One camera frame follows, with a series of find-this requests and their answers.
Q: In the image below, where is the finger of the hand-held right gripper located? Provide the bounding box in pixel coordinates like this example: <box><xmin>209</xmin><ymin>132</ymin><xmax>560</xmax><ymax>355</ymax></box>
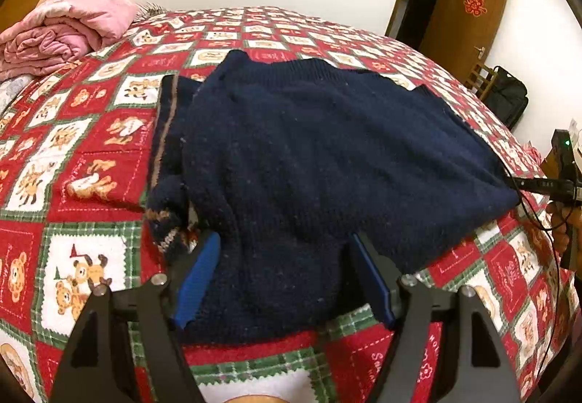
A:
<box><xmin>509</xmin><ymin>176</ymin><xmax>582</xmax><ymax>204</ymax></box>

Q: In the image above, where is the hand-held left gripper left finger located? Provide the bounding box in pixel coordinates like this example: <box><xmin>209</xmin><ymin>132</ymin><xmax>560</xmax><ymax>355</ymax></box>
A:
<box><xmin>48</xmin><ymin>230</ymin><xmax>222</xmax><ymax>403</ymax></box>

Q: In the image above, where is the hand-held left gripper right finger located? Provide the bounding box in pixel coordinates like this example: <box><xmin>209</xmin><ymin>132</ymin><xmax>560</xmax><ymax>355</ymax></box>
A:
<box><xmin>349</xmin><ymin>231</ymin><xmax>523</xmax><ymax>403</ymax></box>

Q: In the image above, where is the navy patterned knit sweater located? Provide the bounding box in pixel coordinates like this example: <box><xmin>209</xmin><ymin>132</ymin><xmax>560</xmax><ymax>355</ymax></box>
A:
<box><xmin>145</xmin><ymin>49</ymin><xmax>522</xmax><ymax>346</ymax></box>

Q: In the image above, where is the person's right hand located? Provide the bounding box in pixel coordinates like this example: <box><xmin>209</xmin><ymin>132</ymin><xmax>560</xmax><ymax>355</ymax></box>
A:
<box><xmin>545</xmin><ymin>202</ymin><xmax>582</xmax><ymax>270</ymax></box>

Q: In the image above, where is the person's left hand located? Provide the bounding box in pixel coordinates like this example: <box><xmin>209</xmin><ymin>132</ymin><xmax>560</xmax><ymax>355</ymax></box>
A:
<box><xmin>226</xmin><ymin>394</ymin><xmax>292</xmax><ymax>403</ymax></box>

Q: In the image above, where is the black bag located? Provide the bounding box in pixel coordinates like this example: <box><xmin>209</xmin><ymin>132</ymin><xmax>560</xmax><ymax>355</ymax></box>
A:
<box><xmin>483</xmin><ymin>65</ymin><xmax>529</xmax><ymax>129</ymax></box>

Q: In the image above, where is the wooden chair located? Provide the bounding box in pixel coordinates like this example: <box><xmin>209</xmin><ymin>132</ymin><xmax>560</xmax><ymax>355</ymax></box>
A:
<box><xmin>464</xmin><ymin>61</ymin><xmax>497</xmax><ymax>102</ymax></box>

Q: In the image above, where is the red checked bear bedspread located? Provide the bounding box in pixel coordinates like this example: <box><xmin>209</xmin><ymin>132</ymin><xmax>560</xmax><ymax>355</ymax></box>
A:
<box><xmin>0</xmin><ymin>7</ymin><xmax>574</xmax><ymax>403</ymax></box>

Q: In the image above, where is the brown wooden door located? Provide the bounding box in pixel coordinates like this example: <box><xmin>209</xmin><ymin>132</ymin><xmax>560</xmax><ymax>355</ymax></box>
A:
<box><xmin>417</xmin><ymin>0</ymin><xmax>511</xmax><ymax>73</ymax></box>

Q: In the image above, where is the grey floral pillow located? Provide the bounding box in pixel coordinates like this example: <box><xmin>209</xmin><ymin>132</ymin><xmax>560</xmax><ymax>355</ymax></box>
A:
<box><xmin>0</xmin><ymin>75</ymin><xmax>33</xmax><ymax>115</ymax></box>

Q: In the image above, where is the folded pink quilt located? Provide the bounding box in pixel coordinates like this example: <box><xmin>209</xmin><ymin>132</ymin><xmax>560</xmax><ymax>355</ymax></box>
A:
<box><xmin>0</xmin><ymin>0</ymin><xmax>140</xmax><ymax>79</ymax></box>

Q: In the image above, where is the black cable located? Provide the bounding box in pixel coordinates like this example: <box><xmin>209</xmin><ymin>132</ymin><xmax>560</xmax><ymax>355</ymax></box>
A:
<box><xmin>517</xmin><ymin>190</ymin><xmax>567</xmax><ymax>388</ymax></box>

